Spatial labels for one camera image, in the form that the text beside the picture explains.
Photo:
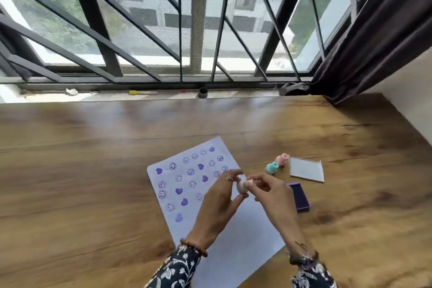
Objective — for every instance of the person's right hand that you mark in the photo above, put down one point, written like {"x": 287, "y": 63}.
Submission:
{"x": 281, "y": 206}

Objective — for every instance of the person's left hand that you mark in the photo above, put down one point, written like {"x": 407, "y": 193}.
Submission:
{"x": 217, "y": 213}

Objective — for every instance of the purple ink pad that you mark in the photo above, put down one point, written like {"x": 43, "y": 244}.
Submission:
{"x": 300, "y": 198}

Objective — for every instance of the beige stamp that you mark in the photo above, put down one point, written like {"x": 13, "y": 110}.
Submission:
{"x": 241, "y": 187}

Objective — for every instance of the teal green stamp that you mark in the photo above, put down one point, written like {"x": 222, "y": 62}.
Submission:
{"x": 272, "y": 168}

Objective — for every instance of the white paper sheet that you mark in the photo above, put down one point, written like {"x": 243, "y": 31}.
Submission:
{"x": 249, "y": 244}

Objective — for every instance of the clear ink pad lid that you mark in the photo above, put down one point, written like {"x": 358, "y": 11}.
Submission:
{"x": 306, "y": 169}

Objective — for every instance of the pink stamp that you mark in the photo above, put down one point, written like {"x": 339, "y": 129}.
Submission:
{"x": 283, "y": 160}

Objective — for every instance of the person's right forearm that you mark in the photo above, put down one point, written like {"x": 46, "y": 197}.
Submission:
{"x": 312, "y": 277}

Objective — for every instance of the person's left forearm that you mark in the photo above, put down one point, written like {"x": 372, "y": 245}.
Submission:
{"x": 172, "y": 271}

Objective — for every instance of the small black cylinder cap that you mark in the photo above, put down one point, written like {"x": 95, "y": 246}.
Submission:
{"x": 202, "y": 93}

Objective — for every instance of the yellow marker pen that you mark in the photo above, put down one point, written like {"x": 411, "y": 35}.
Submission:
{"x": 141, "y": 92}

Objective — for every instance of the white crumpled scrap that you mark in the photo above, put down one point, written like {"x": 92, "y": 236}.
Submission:
{"x": 71, "y": 92}

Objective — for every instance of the dark brown curtain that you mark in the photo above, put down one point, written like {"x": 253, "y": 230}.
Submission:
{"x": 381, "y": 34}

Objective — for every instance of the black metal window grille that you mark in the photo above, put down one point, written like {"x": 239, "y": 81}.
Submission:
{"x": 94, "y": 17}

